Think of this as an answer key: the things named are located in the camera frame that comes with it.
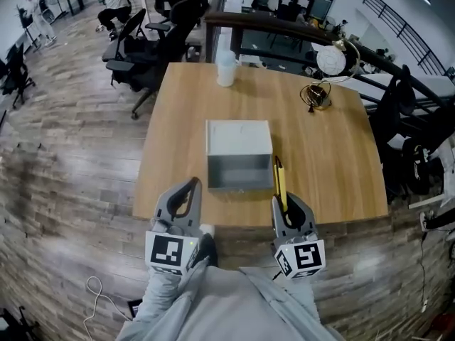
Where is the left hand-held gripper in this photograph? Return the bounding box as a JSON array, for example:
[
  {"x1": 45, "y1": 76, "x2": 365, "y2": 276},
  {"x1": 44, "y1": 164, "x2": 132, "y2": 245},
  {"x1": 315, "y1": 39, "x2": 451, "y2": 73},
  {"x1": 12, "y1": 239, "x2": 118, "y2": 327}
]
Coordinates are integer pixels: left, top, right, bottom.
[{"x1": 144, "y1": 176, "x2": 203, "y2": 276}]

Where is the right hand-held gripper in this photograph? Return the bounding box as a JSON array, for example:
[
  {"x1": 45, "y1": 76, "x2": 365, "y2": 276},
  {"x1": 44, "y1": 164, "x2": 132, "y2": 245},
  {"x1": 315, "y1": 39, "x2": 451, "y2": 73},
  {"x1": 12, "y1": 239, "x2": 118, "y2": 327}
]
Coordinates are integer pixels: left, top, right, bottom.
[{"x1": 272, "y1": 191, "x2": 327, "y2": 281}]

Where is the grey box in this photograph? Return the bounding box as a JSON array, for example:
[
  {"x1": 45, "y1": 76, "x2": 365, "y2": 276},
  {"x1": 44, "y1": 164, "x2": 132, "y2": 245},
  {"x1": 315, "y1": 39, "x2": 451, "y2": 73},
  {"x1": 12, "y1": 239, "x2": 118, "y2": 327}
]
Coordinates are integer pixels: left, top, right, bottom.
[{"x1": 205, "y1": 119, "x2": 274, "y2": 193}]

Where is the person's right forearm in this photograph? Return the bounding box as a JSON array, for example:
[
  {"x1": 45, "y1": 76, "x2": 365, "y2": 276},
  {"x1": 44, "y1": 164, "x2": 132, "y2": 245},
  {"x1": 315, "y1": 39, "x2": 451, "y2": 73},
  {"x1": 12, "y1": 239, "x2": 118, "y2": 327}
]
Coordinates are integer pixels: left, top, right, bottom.
[{"x1": 280, "y1": 274, "x2": 323, "y2": 325}]

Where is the person's left forearm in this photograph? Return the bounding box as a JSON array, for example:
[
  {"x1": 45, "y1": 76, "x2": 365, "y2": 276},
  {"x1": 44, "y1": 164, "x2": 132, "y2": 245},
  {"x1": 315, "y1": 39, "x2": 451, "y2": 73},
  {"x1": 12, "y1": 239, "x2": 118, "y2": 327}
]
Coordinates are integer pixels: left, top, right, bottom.
[{"x1": 133, "y1": 261, "x2": 203, "y2": 325}]

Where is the person's black shoe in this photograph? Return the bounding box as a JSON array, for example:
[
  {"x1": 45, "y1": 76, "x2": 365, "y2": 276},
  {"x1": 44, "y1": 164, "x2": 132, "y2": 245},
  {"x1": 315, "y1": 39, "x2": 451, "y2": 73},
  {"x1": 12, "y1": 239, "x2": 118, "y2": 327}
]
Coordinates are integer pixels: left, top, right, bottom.
[{"x1": 191, "y1": 223, "x2": 219, "y2": 268}]

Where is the person's grey clothed torso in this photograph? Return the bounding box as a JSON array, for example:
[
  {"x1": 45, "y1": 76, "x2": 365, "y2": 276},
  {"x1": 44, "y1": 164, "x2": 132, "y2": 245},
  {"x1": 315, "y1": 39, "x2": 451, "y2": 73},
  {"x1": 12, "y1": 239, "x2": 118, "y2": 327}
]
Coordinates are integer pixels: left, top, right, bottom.
[{"x1": 117, "y1": 264, "x2": 346, "y2": 341}]

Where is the black backpack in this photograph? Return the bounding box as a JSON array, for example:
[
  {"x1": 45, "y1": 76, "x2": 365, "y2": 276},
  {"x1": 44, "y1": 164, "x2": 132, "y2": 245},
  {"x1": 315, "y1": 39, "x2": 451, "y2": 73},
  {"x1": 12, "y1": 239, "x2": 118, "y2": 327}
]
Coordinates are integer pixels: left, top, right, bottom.
[{"x1": 401, "y1": 136, "x2": 431, "y2": 195}]

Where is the white container with blue lid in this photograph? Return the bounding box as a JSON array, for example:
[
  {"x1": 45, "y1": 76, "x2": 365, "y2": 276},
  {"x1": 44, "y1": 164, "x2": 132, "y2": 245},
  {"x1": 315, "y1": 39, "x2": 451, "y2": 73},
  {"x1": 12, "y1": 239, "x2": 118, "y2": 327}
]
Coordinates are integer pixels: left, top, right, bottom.
[{"x1": 216, "y1": 50, "x2": 240, "y2": 87}]

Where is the black hanging coat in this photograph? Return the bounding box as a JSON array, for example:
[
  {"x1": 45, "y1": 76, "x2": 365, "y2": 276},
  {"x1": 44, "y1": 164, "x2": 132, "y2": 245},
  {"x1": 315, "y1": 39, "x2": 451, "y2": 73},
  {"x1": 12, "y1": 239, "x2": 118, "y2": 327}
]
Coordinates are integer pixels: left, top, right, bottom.
[{"x1": 369, "y1": 64, "x2": 417, "y2": 205}]

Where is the black storage basket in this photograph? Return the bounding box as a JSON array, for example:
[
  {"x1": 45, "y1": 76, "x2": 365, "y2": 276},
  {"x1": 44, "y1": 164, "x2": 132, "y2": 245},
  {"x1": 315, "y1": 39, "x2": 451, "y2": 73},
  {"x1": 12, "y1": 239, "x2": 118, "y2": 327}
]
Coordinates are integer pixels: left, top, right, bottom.
[{"x1": 186, "y1": 43, "x2": 203, "y2": 62}]

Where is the gold desk lamp white globe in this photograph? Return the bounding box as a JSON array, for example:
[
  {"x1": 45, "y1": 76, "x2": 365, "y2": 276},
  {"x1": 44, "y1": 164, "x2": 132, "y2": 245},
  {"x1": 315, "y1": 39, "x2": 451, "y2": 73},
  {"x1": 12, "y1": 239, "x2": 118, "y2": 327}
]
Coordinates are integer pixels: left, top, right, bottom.
[{"x1": 299, "y1": 38, "x2": 361, "y2": 114}]

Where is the large black office chair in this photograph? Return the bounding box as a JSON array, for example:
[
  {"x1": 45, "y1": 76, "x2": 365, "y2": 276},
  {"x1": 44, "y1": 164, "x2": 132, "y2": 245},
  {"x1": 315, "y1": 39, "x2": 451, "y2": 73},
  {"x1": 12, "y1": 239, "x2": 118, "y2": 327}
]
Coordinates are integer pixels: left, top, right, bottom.
[{"x1": 105, "y1": 0, "x2": 210, "y2": 120}]

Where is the dark wooden handrail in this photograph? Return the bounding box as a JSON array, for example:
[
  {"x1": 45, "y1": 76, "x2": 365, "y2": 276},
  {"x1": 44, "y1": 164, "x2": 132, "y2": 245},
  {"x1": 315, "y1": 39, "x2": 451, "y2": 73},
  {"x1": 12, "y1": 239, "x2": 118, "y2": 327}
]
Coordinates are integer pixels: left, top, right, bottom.
[{"x1": 204, "y1": 11, "x2": 455, "y2": 113}]

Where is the black tripod stand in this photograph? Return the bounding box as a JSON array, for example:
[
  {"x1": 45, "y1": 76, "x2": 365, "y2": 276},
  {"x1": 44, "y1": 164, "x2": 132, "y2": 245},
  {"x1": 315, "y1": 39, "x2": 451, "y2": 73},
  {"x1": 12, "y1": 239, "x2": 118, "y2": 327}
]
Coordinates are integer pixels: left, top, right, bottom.
[{"x1": 0, "y1": 305, "x2": 40, "y2": 341}]

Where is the black pole stand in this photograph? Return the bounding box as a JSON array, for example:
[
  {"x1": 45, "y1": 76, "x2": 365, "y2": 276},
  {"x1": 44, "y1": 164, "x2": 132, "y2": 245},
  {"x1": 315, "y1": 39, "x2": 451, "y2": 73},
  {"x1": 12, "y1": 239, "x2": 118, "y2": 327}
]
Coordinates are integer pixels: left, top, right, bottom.
[{"x1": 16, "y1": 5, "x2": 40, "y2": 53}]

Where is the white floor cable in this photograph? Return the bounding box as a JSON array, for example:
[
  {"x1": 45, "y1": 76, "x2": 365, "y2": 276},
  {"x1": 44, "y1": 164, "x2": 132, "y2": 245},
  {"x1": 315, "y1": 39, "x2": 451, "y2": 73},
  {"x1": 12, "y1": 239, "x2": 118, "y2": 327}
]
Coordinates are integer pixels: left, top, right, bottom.
[{"x1": 82, "y1": 276, "x2": 134, "y2": 341}]

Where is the black wall railing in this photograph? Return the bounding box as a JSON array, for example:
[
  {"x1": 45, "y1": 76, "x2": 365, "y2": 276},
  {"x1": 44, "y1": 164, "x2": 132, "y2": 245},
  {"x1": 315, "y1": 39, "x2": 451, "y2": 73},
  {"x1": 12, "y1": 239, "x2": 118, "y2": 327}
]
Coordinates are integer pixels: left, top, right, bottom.
[{"x1": 362, "y1": 0, "x2": 449, "y2": 76}]

